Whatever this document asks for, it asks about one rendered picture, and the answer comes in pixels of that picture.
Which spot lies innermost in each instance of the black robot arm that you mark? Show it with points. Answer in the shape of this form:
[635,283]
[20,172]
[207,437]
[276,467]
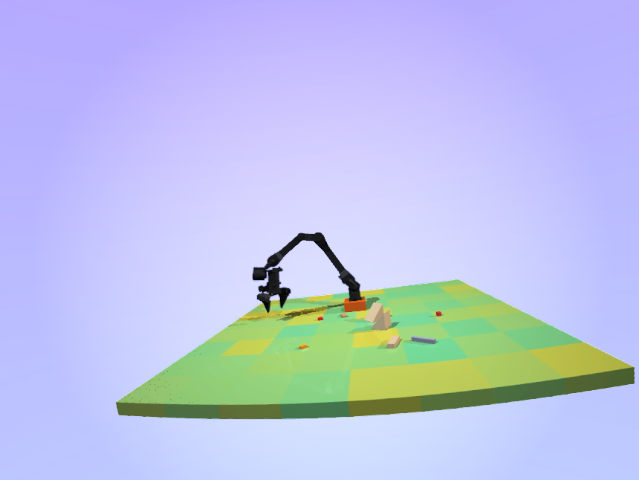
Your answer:
[262,273]

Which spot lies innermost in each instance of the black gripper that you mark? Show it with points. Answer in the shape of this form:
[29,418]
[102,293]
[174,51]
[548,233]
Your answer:
[273,290]

